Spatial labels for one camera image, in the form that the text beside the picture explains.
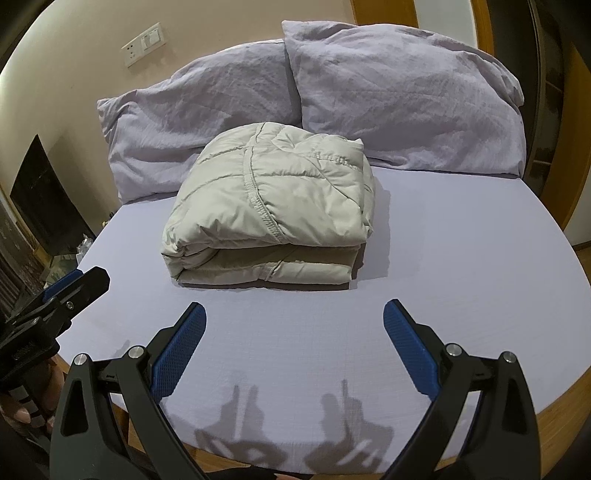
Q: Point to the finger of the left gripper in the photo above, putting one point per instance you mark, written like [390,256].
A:
[56,287]
[56,314]

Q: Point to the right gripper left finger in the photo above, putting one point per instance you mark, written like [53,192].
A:
[109,424]

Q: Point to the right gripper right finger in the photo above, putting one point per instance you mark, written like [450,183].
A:
[503,437]

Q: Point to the cream white puffer jacket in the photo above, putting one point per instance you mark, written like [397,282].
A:
[268,202]

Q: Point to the left lavender pillow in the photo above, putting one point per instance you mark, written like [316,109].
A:
[155,133]

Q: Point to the lavender pillow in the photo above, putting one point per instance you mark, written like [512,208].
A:
[417,99]
[155,133]

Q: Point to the right lavender pillow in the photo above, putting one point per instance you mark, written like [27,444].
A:
[417,99]

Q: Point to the white wall socket panel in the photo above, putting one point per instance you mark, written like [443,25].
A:
[143,44]

